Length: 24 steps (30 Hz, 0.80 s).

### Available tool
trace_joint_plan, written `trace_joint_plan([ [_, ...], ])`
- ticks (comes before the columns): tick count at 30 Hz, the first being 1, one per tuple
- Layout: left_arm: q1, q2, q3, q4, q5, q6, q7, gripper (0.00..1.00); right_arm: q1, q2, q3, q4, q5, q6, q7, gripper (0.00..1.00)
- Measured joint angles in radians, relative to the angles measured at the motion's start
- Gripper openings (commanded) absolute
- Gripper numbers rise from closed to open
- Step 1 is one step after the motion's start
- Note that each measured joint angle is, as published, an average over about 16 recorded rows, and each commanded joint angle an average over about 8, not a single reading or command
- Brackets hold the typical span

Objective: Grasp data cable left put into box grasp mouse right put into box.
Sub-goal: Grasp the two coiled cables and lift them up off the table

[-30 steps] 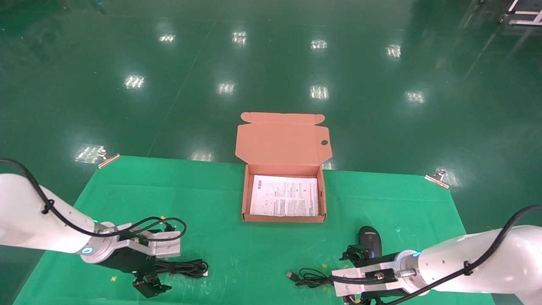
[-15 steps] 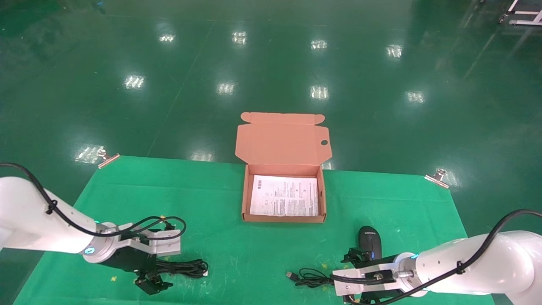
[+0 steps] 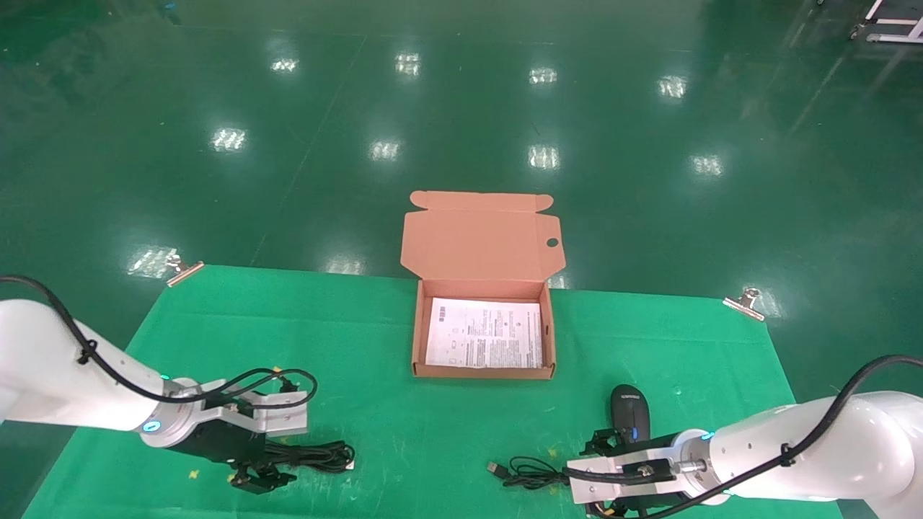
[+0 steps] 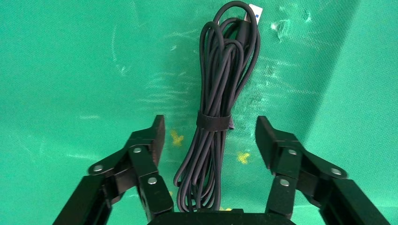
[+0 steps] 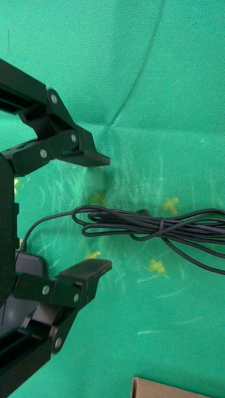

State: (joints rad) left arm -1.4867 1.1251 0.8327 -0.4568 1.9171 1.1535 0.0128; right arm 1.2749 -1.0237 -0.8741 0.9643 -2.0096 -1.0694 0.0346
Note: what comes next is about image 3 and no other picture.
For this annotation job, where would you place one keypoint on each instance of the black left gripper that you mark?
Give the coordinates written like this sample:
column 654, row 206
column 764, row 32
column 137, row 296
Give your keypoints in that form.
column 223, row 445

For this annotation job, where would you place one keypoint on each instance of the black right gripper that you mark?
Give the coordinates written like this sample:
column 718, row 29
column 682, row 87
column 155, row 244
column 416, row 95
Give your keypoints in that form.
column 649, row 507

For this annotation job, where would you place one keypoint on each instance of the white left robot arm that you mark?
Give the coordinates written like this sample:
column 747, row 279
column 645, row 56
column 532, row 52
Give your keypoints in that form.
column 50, row 375

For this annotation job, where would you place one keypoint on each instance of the open orange cardboard box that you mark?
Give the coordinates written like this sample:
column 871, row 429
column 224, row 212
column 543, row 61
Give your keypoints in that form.
column 479, row 245

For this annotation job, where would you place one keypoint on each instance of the green cloth mat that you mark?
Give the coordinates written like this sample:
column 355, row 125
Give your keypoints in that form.
column 404, row 418

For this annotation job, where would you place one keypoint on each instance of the white printed paper leaflet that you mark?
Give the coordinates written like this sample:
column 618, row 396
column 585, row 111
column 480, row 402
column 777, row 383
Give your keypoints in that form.
column 483, row 335

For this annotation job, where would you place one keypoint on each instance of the metal cloth clip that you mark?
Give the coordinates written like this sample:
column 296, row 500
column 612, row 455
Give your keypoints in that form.
column 746, row 304
column 184, row 272

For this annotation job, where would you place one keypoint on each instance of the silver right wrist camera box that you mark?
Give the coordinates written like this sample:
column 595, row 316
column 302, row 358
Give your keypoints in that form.
column 620, row 472

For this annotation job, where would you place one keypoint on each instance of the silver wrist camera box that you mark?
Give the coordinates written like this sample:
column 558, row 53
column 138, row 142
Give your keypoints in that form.
column 620, row 472
column 277, row 418

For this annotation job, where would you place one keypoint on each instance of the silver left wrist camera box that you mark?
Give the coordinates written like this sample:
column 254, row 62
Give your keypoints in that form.
column 277, row 418

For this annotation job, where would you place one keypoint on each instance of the white metal cart frame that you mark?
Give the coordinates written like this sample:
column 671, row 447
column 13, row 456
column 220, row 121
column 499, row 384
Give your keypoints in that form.
column 890, row 29

